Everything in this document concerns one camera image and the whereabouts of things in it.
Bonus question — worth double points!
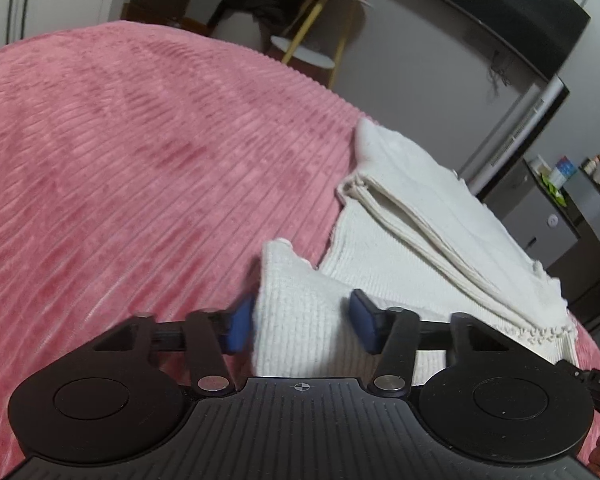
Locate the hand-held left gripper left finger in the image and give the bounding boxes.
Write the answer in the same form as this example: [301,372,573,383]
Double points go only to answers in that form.
[82,294,257,397]

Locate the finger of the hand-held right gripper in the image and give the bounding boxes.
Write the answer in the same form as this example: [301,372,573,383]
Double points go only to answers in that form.
[555,359,596,387]

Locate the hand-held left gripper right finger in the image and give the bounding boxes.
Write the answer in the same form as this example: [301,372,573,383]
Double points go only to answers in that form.
[349,288,561,397]

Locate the white ribbed knit sweater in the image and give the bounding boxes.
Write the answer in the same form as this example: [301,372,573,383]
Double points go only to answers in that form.
[252,117,581,378]

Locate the grey dressing table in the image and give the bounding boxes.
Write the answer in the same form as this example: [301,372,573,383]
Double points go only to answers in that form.
[561,169,600,332]

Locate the grey bedside cabinet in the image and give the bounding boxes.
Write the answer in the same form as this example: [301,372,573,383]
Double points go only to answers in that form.
[521,159,587,273]

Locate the green packet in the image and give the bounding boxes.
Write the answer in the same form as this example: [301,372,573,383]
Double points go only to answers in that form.
[539,175,569,206]

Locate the pink ribbed blanket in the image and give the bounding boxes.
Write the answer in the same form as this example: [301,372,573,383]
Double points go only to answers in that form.
[0,20,600,480]

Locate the blue and white box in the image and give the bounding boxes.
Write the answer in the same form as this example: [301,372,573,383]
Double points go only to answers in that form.
[549,156,579,189]

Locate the white tower air conditioner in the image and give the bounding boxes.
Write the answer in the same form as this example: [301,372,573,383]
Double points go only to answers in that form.
[456,75,572,202]

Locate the round side table yellow legs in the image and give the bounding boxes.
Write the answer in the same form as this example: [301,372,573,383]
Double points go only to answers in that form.
[269,0,377,88]

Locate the black wall television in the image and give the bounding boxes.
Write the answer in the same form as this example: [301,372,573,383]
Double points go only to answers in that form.
[401,0,592,82]

